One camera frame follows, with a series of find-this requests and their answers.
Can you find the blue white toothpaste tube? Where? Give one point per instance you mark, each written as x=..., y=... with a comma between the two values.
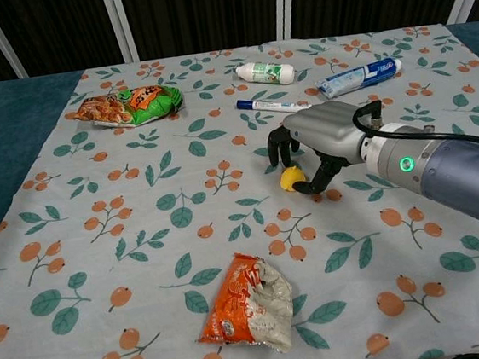
x=359, y=77

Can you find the small yellow lemon toy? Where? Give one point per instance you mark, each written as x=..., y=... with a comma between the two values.
x=292, y=179

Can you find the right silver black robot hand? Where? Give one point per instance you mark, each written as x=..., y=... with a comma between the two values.
x=324, y=125

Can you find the green orange snack bag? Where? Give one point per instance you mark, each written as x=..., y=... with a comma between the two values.
x=129, y=106

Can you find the white blue marker pen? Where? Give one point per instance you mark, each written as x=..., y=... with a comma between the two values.
x=272, y=104

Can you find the white green plastic bottle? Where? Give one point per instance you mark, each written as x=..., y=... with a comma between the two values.
x=266, y=73

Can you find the floral patterned tablecloth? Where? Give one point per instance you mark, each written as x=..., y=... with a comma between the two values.
x=141, y=224

